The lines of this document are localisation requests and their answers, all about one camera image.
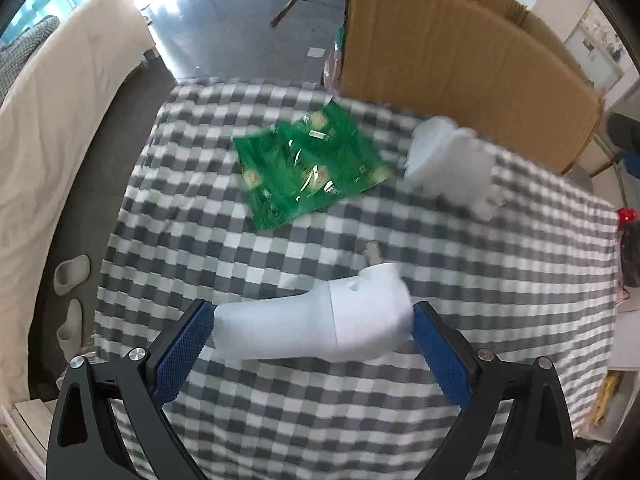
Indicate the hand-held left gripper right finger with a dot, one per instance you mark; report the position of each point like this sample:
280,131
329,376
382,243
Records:
442,355

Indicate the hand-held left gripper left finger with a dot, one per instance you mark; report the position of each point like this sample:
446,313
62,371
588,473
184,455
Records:
182,350

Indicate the white sock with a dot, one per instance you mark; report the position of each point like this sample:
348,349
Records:
350,320

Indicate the green snack packet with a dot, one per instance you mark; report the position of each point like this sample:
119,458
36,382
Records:
300,170

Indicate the cardboard box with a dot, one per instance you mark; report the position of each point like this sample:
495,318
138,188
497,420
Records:
450,50

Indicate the grey checkered cloth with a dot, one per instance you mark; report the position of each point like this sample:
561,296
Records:
300,260

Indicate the yellow packet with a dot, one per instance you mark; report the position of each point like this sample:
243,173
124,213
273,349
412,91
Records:
606,397

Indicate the pink packet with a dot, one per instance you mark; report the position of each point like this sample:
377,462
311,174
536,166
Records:
624,292

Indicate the red box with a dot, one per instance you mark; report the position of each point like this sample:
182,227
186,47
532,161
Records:
626,217

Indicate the beige covered bed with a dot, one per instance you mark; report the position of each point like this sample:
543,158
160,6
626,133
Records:
50,135

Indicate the grey knitted pillow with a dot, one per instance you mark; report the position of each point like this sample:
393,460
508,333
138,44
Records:
25,50

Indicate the white slatted frame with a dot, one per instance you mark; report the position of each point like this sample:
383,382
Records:
30,425

